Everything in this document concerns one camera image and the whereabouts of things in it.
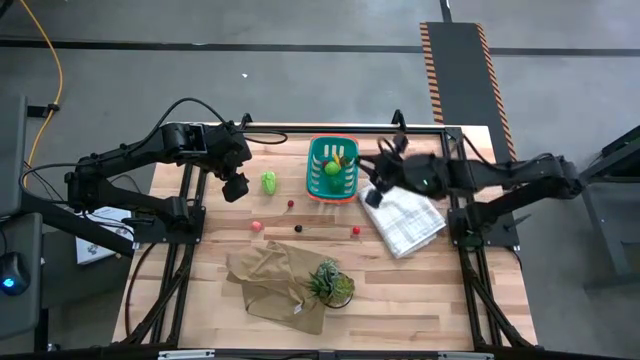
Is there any dark brown cable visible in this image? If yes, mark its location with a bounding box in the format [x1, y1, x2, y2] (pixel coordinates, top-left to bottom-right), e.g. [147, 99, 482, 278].
[123, 242, 157, 337]

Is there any yellow cable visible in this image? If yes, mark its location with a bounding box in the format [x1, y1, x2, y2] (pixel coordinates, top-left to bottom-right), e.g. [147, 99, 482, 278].
[18, 0, 65, 191]

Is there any black cable holder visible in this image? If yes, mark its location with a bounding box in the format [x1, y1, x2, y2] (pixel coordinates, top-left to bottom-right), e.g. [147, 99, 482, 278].
[27, 102, 61, 119]

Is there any white cardboard box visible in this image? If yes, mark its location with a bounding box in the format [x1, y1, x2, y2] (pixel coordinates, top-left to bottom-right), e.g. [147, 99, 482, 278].
[73, 204, 135, 266]

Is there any dark metal stand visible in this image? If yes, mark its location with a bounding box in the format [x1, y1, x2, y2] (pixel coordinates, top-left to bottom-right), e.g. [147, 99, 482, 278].
[554, 124, 640, 291]
[19, 189, 136, 259]

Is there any light green lettuce toy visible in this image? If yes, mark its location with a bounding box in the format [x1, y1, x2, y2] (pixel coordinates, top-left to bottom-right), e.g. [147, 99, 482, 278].
[260, 170, 279, 196]

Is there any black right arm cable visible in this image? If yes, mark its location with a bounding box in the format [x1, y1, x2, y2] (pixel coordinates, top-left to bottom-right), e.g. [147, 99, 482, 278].
[375, 132, 511, 171]

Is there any white plaid dish towel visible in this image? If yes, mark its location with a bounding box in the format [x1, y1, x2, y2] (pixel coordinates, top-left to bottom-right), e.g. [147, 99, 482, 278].
[357, 179, 447, 259]

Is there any silver frame bracket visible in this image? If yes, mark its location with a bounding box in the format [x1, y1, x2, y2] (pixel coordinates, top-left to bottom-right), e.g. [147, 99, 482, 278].
[437, 351, 496, 360]
[157, 349, 216, 360]

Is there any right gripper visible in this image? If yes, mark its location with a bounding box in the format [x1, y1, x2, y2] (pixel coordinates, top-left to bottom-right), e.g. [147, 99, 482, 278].
[355, 152, 451, 200]

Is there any black hazard-striped floor mat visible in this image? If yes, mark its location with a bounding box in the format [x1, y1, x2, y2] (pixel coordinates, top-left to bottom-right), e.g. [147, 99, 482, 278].
[418, 20, 519, 164]

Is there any teal basket with orange rim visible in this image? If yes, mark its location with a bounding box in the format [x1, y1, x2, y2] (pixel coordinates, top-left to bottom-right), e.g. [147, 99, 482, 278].
[304, 133, 361, 205]

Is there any black table rig frame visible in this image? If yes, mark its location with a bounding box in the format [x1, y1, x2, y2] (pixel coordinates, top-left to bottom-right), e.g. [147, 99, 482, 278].
[112, 108, 539, 351]

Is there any grey side table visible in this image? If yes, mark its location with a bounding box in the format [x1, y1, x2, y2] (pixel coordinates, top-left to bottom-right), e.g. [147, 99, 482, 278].
[0, 92, 46, 351]

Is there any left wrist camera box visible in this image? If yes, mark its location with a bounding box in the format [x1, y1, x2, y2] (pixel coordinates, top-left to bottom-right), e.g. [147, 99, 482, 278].
[221, 172, 251, 204]

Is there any black computer mouse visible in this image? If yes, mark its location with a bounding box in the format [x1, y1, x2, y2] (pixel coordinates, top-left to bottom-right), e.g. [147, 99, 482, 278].
[0, 251, 31, 297]

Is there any succulent plant in black bowl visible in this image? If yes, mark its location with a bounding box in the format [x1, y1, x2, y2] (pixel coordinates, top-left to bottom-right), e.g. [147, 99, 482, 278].
[304, 258, 357, 310]

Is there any beige linen cloth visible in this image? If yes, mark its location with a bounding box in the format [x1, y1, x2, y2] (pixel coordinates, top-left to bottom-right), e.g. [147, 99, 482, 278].
[224, 240, 332, 336]

